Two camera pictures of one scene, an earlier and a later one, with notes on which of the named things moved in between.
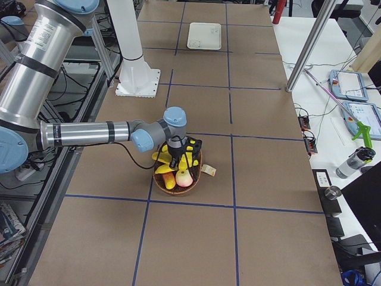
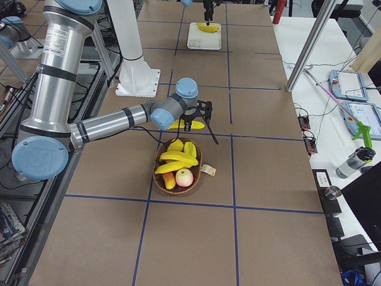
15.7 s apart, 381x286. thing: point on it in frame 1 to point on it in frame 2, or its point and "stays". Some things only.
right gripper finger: [174, 163] to [188, 126]
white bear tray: [204, 36] stays
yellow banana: [163, 157] to [208, 28]
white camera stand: [137, 78] stays
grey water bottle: [362, 155] stays
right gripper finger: [189, 168] to [207, 122]
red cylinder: [280, 5] stays
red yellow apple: [183, 178] stays
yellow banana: [183, 164] to [194, 124]
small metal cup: [333, 192] stays
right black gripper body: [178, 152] to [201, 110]
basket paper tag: [209, 170] stays
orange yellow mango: [169, 180] stays
